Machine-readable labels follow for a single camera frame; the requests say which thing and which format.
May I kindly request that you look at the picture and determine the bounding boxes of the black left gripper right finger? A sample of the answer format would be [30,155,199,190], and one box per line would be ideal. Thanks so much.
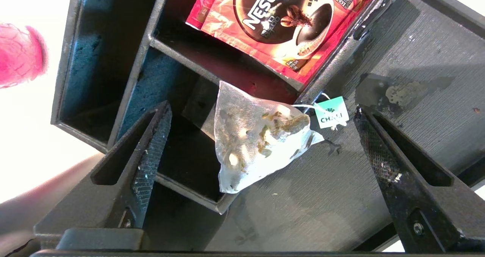
[354,105,485,252]

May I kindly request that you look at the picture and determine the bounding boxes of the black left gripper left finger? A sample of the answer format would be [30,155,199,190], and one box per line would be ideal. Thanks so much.
[34,101,173,249]

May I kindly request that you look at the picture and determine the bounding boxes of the black electric kettle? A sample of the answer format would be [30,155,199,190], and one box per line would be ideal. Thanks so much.
[0,153,108,252]

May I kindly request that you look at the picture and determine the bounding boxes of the grey pyramid tea bag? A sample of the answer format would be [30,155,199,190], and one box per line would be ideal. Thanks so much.
[214,81,349,194]

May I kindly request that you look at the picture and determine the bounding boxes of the black rectangular serving tray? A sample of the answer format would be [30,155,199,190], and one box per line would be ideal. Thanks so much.
[152,0,485,252]

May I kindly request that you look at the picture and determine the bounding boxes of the black compartment organizer box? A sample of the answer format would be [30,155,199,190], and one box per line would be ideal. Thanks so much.
[51,0,402,215]

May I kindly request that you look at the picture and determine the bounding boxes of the red strawberry shaped ornament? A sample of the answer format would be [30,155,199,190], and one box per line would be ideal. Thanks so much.
[0,22,48,89]

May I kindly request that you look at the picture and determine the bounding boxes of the red instant coffee sachet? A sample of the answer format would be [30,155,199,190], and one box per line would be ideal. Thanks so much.
[186,0,374,85]

